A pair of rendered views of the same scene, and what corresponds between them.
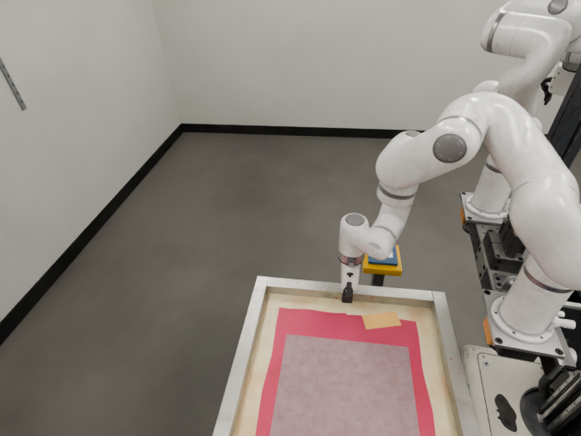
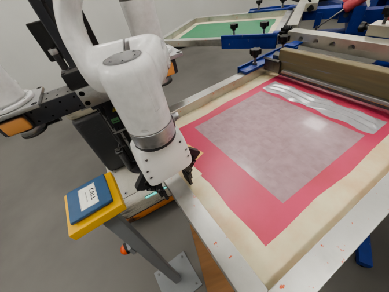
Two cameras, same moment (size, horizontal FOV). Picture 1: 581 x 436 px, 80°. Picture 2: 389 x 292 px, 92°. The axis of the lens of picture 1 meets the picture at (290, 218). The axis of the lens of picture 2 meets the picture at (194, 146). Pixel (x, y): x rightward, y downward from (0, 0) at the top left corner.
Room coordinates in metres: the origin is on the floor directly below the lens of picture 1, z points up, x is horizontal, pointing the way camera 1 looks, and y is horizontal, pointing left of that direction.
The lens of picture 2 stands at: (0.79, 0.09, 1.34)
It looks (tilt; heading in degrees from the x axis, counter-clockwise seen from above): 44 degrees down; 237
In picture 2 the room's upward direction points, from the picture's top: 13 degrees counter-clockwise
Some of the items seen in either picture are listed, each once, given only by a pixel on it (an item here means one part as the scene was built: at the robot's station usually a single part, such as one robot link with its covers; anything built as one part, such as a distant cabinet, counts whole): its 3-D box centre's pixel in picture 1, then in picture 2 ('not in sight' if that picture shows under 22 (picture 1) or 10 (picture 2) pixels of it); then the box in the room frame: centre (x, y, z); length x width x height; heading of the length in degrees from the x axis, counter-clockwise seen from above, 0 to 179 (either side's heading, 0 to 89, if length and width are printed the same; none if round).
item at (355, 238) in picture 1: (365, 240); (144, 79); (0.67, -0.19, 1.22); 0.15 x 0.10 x 0.11; 57
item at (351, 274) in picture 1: (349, 266); (162, 152); (0.70, -0.17, 1.09); 0.10 x 0.08 x 0.11; 171
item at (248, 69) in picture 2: not in sight; (268, 63); (0.05, -0.34, 0.98); 0.30 x 0.05 x 0.07; 170
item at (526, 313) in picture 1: (541, 299); (143, 27); (0.46, -0.54, 1.21); 0.16 x 0.13 x 0.15; 75
